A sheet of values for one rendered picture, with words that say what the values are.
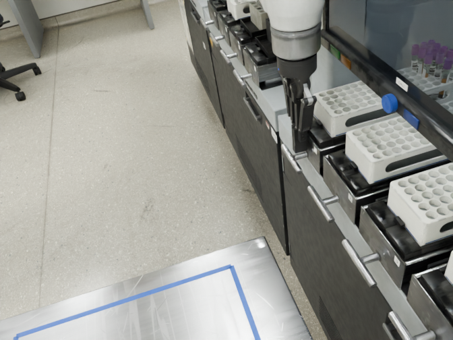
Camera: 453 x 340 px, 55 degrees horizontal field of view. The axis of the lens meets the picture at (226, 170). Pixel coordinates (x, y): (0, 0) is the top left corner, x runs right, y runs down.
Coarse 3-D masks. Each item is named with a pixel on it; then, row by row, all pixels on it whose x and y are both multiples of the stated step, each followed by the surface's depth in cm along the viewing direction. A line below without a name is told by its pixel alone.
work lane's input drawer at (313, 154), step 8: (312, 128) 93; (320, 128) 92; (312, 136) 92; (320, 136) 90; (328, 136) 90; (336, 136) 90; (344, 136) 90; (312, 144) 92; (320, 144) 89; (328, 144) 90; (336, 144) 89; (344, 144) 89; (288, 152) 98; (304, 152) 97; (312, 152) 93; (320, 152) 89; (328, 152) 90; (296, 160) 97; (312, 160) 95; (320, 160) 90; (296, 168) 94
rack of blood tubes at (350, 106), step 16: (320, 96) 93; (336, 96) 93; (352, 96) 92; (368, 96) 91; (320, 112) 92; (336, 112) 89; (352, 112) 87; (368, 112) 88; (384, 112) 95; (336, 128) 89; (352, 128) 90
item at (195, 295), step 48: (144, 288) 68; (192, 288) 67; (240, 288) 65; (288, 288) 64; (0, 336) 65; (48, 336) 64; (96, 336) 63; (144, 336) 62; (192, 336) 61; (240, 336) 60; (288, 336) 59
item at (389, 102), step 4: (384, 96) 68; (388, 96) 67; (392, 96) 67; (384, 100) 68; (388, 100) 67; (392, 100) 67; (396, 100) 67; (384, 104) 68; (388, 104) 67; (392, 104) 67; (396, 104) 67; (384, 108) 69; (388, 108) 68; (392, 108) 67; (396, 108) 67; (388, 112) 68; (392, 112) 68
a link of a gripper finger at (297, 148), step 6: (294, 126) 92; (294, 132) 92; (306, 132) 93; (294, 138) 93; (306, 138) 94; (294, 144) 94; (300, 144) 94; (306, 144) 95; (294, 150) 96; (300, 150) 95
